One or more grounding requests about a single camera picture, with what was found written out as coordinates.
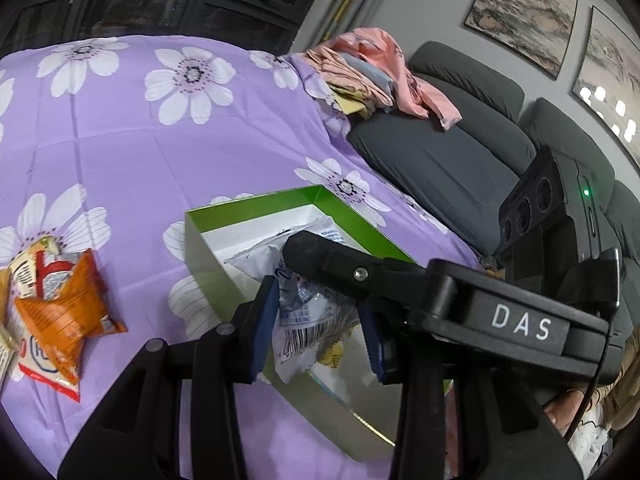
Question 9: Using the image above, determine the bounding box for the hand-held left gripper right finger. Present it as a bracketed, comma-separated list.
[357, 305, 583, 480]

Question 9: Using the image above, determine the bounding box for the clear snack packet with barcode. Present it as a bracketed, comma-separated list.
[272, 255, 368, 386]

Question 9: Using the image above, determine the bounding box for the grey fabric sofa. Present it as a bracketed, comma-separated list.
[347, 41, 640, 341]

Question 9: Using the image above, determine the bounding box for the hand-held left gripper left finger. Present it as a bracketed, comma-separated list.
[57, 277, 279, 480]

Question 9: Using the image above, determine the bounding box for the purple floral tablecloth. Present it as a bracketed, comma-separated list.
[0, 35, 493, 480]

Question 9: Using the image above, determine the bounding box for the yellow folded cloth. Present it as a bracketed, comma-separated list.
[330, 84, 382, 119]

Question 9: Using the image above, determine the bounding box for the green cardboard box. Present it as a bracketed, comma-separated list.
[185, 185, 431, 463]

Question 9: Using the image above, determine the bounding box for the framed landscape painting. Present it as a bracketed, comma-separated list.
[571, 6, 640, 161]
[464, 0, 580, 79]

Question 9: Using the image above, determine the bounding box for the white crinkled snack packet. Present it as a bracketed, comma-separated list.
[222, 215, 351, 288]

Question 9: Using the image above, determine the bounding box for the person's right hand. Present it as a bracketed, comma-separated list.
[542, 390, 586, 431]

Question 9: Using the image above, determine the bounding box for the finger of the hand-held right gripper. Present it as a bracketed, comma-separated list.
[282, 232, 431, 311]

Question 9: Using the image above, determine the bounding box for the cream and green snack packet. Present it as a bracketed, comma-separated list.
[0, 320, 18, 393]

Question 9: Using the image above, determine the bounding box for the pink floral cloth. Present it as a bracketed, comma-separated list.
[304, 30, 463, 132]

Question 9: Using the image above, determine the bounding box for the white patterned garment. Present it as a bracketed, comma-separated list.
[567, 405, 618, 471]

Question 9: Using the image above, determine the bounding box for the blue grey folded cloth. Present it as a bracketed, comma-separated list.
[345, 54, 397, 107]

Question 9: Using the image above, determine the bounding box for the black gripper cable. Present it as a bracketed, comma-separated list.
[564, 300, 623, 441]

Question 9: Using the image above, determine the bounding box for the orange crumpled snack packet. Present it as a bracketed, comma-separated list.
[14, 249, 128, 386]

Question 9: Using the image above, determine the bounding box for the red and white snack packet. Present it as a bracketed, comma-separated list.
[7, 235, 82, 404]

